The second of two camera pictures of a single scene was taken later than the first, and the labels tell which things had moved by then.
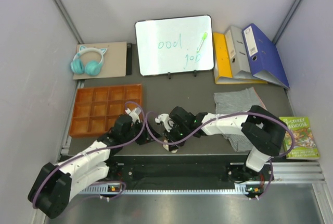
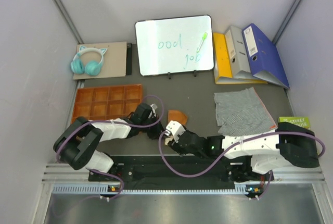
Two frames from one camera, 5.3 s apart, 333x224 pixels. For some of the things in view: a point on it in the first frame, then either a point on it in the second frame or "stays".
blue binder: (264, 60) stays
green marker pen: (204, 37) stays
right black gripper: (170, 136) -> (177, 148)
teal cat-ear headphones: (91, 67) stays
